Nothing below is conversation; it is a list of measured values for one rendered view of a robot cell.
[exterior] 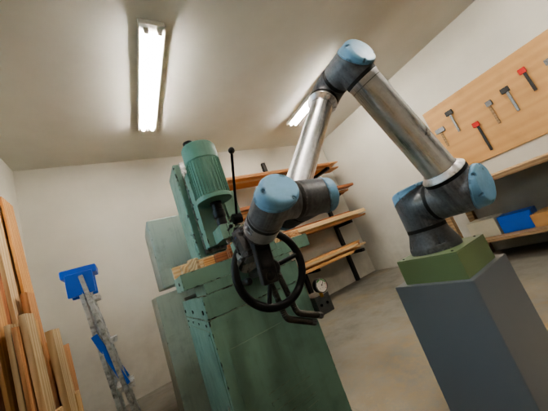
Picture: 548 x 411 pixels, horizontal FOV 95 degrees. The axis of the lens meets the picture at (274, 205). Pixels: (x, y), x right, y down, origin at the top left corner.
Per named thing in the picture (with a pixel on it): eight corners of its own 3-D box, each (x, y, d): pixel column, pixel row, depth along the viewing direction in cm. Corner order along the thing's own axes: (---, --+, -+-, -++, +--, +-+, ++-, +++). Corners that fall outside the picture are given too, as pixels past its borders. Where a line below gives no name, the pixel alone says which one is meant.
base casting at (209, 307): (207, 321, 91) (200, 297, 92) (185, 316, 139) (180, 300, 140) (303, 278, 114) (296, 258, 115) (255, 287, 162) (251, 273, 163)
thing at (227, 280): (206, 294, 94) (203, 284, 94) (196, 296, 111) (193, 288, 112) (292, 260, 114) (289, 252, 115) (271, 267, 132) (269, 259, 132)
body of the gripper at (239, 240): (253, 236, 78) (263, 213, 70) (266, 259, 74) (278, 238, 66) (231, 243, 75) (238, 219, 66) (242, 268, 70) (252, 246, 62)
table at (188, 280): (187, 289, 83) (182, 271, 84) (177, 293, 108) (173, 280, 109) (322, 240, 114) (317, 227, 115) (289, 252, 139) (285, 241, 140)
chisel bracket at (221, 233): (224, 241, 115) (218, 224, 117) (217, 248, 127) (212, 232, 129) (239, 237, 119) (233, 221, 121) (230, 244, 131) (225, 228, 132)
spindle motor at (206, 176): (201, 199, 113) (183, 139, 120) (195, 211, 128) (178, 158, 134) (236, 192, 122) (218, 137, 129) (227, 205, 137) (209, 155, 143)
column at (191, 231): (208, 291, 127) (170, 165, 141) (200, 293, 145) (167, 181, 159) (248, 276, 138) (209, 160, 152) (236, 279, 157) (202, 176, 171)
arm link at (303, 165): (309, 85, 107) (259, 223, 76) (326, 61, 96) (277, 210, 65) (331, 99, 110) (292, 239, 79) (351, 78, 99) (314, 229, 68)
